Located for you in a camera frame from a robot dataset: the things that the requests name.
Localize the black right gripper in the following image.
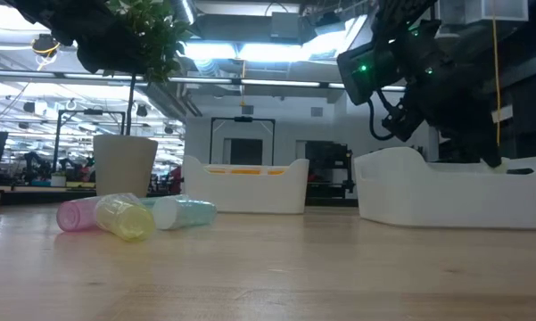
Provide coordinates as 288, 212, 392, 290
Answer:
396, 26, 503, 169

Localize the white plastic bin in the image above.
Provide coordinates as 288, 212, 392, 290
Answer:
353, 146, 536, 231
181, 154, 310, 215

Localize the teal pill bottle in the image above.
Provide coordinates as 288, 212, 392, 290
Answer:
137, 194, 189, 220
151, 195, 219, 231

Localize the pink pill bottle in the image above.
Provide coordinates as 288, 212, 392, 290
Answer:
55, 195, 103, 234

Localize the green potted plant white pot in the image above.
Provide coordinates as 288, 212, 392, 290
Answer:
91, 0, 195, 198

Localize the black equipment rack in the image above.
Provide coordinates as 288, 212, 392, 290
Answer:
303, 141, 356, 207

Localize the long LED light bar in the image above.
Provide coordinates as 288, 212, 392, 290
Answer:
0, 69, 407, 94

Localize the grey ceiling box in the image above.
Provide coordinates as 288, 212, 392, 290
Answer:
269, 11, 301, 40

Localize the black gantry frame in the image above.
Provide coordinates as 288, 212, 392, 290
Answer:
208, 116, 276, 167
52, 108, 127, 179

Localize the ceiling cable reel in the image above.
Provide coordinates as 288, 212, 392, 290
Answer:
29, 34, 62, 59

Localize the yellow hanging cable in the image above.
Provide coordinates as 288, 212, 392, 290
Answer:
491, 0, 503, 148

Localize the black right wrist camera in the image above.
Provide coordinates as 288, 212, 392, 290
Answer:
382, 100, 425, 143

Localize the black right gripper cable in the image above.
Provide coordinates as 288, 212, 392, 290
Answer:
367, 98, 396, 142

